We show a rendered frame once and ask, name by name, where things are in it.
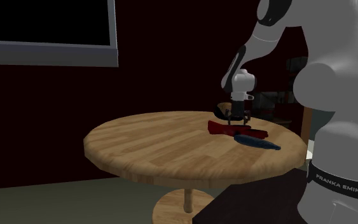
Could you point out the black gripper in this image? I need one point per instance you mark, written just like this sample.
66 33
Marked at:
237 109

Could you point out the round wooden pedestal table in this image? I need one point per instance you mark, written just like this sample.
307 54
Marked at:
166 145

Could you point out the dark blue oblong object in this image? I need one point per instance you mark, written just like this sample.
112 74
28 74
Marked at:
254 142

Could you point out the dark bowl with tan inside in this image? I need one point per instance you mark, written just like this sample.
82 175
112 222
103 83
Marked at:
221 110

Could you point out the dark shelf with items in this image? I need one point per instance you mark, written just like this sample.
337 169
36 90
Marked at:
270 102

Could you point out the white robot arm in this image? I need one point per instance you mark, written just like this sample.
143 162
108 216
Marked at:
340 102

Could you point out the red flat oblong object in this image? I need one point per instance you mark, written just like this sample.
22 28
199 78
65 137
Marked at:
220 127

